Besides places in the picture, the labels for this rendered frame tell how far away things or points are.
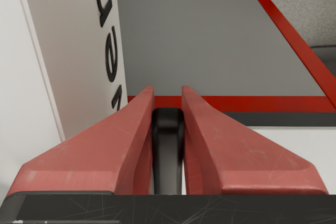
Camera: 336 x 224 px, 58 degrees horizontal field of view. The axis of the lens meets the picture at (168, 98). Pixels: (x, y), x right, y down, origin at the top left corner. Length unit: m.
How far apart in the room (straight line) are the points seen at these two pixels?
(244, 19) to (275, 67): 0.18
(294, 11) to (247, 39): 0.61
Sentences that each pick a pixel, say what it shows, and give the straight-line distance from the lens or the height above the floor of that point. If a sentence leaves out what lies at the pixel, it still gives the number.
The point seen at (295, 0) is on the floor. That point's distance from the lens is 1.12.
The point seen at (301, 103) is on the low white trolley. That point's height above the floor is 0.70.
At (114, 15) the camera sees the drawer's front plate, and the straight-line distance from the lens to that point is 0.18.
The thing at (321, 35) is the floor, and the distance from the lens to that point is 1.20.
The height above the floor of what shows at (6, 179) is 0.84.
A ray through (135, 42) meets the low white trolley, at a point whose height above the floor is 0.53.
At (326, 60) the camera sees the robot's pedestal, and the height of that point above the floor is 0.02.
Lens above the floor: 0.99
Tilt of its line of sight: 54 degrees down
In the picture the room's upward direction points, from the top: 179 degrees counter-clockwise
